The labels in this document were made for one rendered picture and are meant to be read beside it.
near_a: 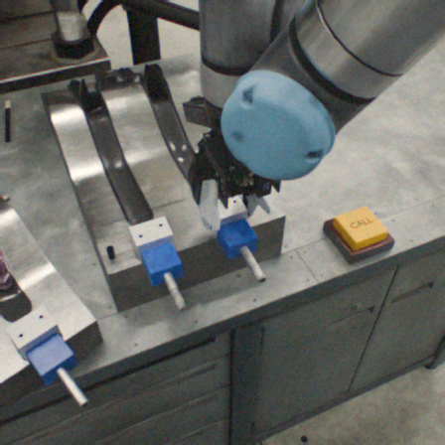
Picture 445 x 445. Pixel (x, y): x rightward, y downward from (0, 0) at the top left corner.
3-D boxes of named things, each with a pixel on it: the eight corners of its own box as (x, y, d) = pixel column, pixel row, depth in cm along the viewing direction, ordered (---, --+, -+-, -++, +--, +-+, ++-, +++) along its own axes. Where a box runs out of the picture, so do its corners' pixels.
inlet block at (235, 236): (277, 286, 68) (281, 260, 64) (243, 298, 67) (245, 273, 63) (235, 219, 76) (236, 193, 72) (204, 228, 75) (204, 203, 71)
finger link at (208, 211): (203, 256, 66) (218, 201, 60) (186, 224, 70) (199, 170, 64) (224, 252, 67) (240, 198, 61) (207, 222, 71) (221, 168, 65)
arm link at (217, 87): (188, 46, 53) (259, 31, 55) (190, 85, 56) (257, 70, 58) (218, 83, 48) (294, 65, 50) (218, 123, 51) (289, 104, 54)
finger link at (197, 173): (187, 207, 65) (199, 149, 59) (182, 199, 66) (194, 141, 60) (220, 203, 67) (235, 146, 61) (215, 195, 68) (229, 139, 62)
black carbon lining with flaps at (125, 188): (229, 209, 77) (230, 160, 70) (125, 242, 72) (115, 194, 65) (154, 90, 98) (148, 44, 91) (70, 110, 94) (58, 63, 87)
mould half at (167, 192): (281, 254, 80) (289, 192, 70) (117, 313, 73) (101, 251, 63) (170, 89, 111) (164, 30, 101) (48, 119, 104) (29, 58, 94)
